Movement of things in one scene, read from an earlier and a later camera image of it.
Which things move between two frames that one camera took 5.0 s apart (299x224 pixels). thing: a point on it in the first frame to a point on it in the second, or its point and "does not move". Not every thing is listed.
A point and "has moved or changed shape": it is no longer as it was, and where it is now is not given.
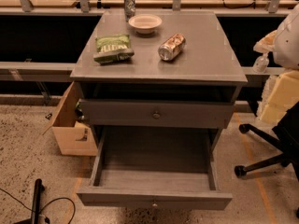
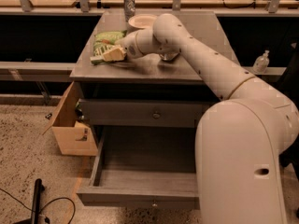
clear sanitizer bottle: [261, 63] does not move
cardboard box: [74, 136] does not move
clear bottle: [129, 0] does not move
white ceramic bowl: [145, 23] does not move
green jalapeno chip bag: [112, 49] has moved or changed shape
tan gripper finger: [265, 45] to [130, 44]
